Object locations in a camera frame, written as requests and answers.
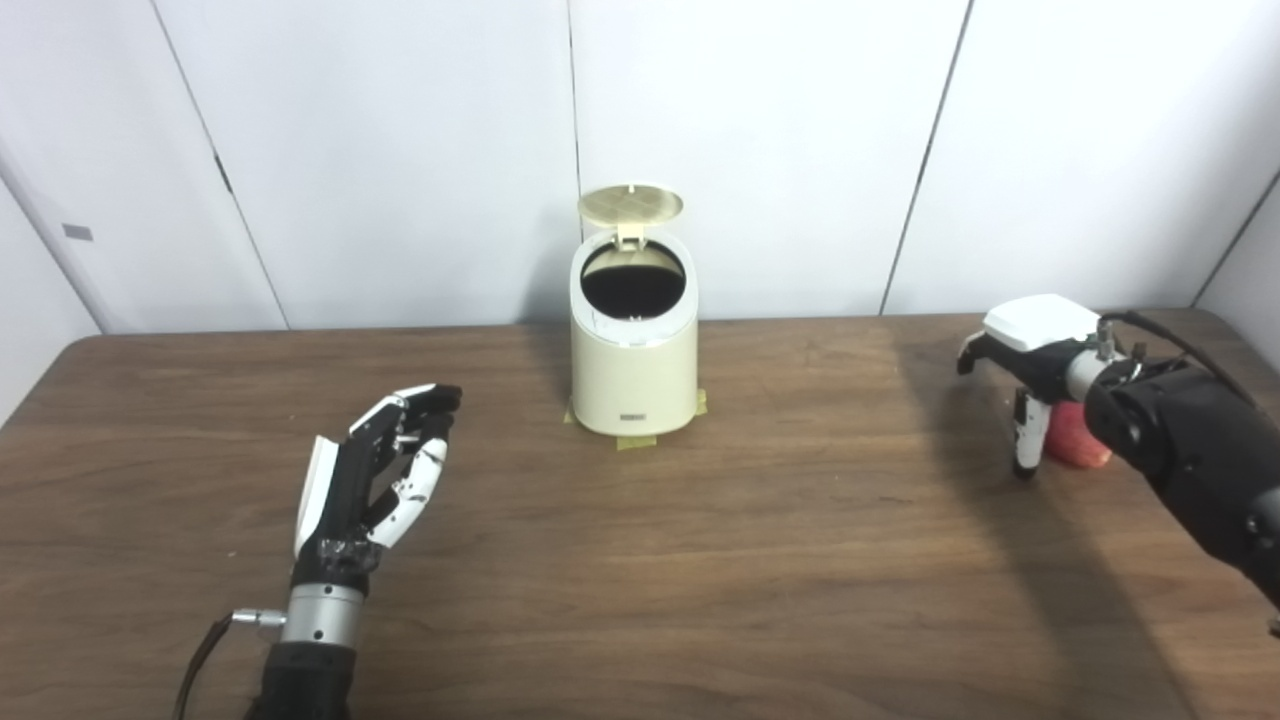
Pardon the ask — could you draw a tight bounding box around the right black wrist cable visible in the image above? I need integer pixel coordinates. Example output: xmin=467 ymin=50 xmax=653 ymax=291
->
xmin=1095 ymin=310 xmax=1261 ymax=406

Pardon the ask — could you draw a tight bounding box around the cream-colored bin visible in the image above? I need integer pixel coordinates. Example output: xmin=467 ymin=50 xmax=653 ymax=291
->
xmin=569 ymin=230 xmax=699 ymax=437

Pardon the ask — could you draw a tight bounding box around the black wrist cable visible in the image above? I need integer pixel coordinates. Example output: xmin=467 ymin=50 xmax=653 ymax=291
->
xmin=1095 ymin=310 xmax=1261 ymax=406
xmin=172 ymin=608 xmax=286 ymax=720

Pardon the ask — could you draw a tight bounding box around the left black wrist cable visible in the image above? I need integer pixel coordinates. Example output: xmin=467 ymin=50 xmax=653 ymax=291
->
xmin=172 ymin=608 xmax=286 ymax=720

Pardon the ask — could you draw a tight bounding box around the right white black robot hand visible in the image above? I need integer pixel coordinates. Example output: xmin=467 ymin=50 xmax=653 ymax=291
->
xmin=955 ymin=294 xmax=1106 ymax=479

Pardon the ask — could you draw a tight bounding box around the red apple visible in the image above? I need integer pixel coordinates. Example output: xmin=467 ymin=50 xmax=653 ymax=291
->
xmin=1043 ymin=400 xmax=1113 ymax=469

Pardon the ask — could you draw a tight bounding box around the cream round bin lid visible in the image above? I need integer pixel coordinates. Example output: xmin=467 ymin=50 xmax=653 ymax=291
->
xmin=578 ymin=183 xmax=685 ymax=249

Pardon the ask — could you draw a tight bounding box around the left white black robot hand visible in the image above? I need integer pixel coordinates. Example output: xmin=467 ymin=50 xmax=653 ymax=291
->
xmin=292 ymin=383 xmax=464 ymax=591

